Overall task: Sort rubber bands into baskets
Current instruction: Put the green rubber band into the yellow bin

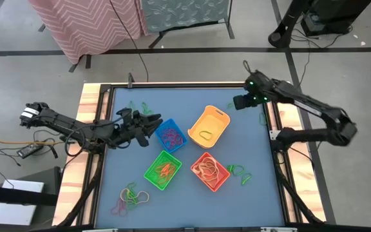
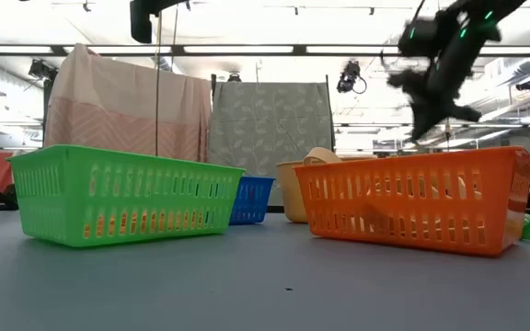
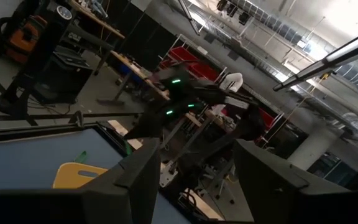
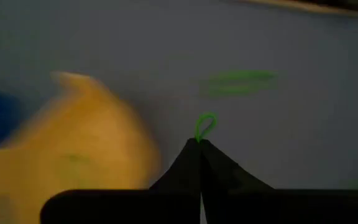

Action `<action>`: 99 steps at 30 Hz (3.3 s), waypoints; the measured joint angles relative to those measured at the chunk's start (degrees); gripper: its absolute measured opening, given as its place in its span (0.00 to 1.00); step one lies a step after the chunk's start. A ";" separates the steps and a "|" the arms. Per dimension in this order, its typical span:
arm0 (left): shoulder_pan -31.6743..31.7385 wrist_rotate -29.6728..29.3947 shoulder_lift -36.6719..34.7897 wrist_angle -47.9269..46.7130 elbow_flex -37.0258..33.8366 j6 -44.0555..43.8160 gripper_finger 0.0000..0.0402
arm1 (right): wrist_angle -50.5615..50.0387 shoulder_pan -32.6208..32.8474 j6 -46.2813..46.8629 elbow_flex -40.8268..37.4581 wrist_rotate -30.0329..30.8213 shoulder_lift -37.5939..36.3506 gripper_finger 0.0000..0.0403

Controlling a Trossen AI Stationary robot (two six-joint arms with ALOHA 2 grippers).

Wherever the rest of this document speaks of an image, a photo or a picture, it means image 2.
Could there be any yellow hanging cord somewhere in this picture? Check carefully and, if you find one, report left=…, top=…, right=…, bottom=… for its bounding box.
left=443, top=117, right=454, bottom=152

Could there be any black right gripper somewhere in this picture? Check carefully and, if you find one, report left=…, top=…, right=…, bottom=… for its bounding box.
left=386, top=68, right=483, bottom=144

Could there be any black hanging cable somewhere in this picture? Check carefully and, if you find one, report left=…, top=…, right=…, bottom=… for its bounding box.
left=153, top=11, right=163, bottom=157

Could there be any green slotted plastic basket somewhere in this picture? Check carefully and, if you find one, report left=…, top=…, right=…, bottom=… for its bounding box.
left=6, top=143, right=247, bottom=249

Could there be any orange slotted plastic basket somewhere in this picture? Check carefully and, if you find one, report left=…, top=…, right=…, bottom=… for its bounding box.
left=293, top=145, right=530, bottom=257

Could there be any blue slotted plastic basket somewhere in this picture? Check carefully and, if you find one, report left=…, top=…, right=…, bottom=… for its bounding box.
left=228, top=176, right=276, bottom=226

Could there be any black camera on pole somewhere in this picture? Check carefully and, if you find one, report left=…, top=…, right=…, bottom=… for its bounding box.
left=27, top=58, right=60, bottom=85

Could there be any pink chevron cloth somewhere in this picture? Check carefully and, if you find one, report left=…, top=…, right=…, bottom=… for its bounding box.
left=42, top=42, right=213, bottom=164

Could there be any yellow plastic basket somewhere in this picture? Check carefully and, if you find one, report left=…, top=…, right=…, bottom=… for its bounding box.
left=275, top=159, right=342, bottom=224

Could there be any black camera with cable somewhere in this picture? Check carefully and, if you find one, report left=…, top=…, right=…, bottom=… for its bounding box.
left=336, top=59, right=368, bottom=95

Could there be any grey leaf print cloth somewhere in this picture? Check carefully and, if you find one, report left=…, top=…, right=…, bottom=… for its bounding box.
left=207, top=81, right=336, bottom=207

